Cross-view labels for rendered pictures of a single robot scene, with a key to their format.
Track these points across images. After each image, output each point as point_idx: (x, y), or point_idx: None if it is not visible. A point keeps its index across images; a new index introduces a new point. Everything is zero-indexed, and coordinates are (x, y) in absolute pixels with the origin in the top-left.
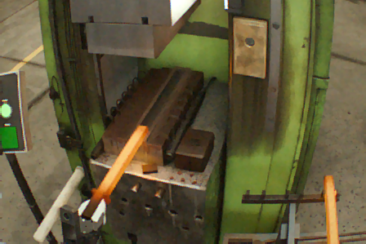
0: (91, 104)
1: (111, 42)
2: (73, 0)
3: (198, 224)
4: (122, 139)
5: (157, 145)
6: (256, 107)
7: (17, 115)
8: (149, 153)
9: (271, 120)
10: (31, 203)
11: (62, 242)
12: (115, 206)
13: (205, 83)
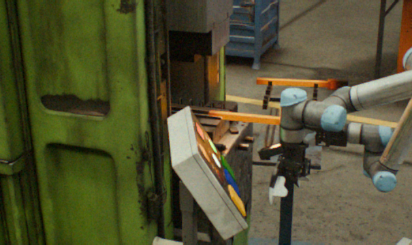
0: (164, 140)
1: (219, 39)
2: (208, 11)
3: (251, 158)
4: (218, 122)
5: (227, 111)
6: (214, 68)
7: (213, 144)
8: (226, 121)
9: (218, 73)
10: None
11: (345, 126)
12: None
13: None
